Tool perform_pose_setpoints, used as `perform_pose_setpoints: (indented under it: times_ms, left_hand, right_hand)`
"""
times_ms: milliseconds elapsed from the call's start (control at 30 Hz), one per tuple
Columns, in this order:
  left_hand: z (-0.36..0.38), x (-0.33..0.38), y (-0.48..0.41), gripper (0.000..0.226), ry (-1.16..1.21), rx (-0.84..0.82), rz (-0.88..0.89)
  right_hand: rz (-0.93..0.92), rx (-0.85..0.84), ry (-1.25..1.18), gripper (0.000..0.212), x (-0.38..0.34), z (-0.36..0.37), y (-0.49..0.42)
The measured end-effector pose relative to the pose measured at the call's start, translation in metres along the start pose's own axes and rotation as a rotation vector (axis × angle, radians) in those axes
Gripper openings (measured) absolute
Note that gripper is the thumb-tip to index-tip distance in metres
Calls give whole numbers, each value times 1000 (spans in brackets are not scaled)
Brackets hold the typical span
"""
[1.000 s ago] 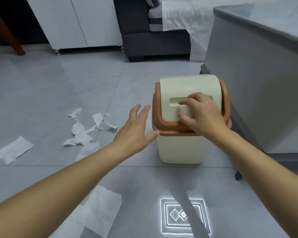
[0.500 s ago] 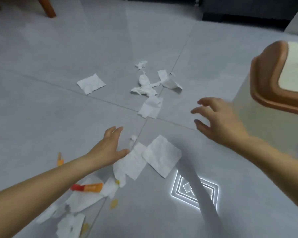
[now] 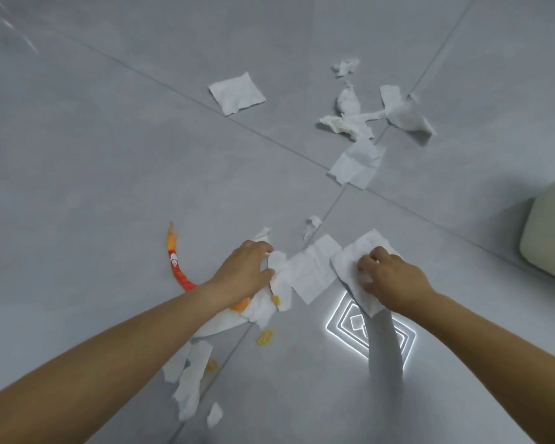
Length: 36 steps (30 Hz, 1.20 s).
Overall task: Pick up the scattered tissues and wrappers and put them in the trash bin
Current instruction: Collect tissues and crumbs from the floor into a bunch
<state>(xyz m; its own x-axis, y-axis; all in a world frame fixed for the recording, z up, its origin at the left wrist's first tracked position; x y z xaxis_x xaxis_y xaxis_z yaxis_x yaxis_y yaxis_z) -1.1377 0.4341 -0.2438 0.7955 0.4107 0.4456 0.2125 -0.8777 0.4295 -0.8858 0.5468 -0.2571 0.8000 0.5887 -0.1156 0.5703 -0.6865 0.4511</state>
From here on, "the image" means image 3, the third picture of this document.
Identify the torn white tissue piece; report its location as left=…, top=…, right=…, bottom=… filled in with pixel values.
left=161, top=342, right=193, bottom=384

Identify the narrow white tissue piece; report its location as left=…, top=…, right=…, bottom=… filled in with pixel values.
left=267, top=251, right=293, bottom=313

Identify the flat white tissue sheet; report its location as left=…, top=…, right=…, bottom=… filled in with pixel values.
left=287, top=234, right=343, bottom=306

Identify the large crumpled white tissue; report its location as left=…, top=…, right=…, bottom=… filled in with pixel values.
left=380, top=84, right=438, bottom=137

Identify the square white tissue sheet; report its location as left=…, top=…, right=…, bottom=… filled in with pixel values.
left=208, top=71, right=267, bottom=117

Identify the wrinkled white tissue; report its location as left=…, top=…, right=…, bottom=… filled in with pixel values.
left=191, top=291, right=279, bottom=339

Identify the person's right hand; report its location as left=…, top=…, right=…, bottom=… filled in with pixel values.
left=356, top=246, right=438, bottom=316

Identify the person's left hand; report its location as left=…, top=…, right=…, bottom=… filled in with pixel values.
left=207, top=240, right=277, bottom=311

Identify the balled white tissue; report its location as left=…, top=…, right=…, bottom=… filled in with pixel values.
left=335, top=82, right=363, bottom=117

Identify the twisted white tissue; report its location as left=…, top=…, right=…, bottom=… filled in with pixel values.
left=319, top=110, right=390, bottom=142

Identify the orange snack wrapper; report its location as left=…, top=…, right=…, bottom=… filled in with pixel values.
left=166, top=221, right=251, bottom=313

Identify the small crumpled white tissue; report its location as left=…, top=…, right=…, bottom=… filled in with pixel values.
left=331, top=57, right=361, bottom=78

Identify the long white tissue strip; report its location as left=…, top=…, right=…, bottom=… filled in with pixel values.
left=173, top=339, right=214, bottom=422

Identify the folded white tissue sheet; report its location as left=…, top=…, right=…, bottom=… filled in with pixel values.
left=327, top=138, right=387, bottom=190

